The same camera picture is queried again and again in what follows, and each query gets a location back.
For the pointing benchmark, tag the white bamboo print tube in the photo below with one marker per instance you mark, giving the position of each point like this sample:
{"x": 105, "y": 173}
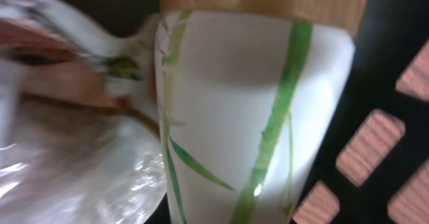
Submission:
{"x": 246, "y": 92}

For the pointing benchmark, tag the clear brown snack bag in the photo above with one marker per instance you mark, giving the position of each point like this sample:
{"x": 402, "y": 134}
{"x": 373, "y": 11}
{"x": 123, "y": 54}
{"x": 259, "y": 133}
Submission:
{"x": 79, "y": 123}

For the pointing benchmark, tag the grey plastic basket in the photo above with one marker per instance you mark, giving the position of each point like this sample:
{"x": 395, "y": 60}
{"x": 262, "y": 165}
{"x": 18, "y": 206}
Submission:
{"x": 373, "y": 164}

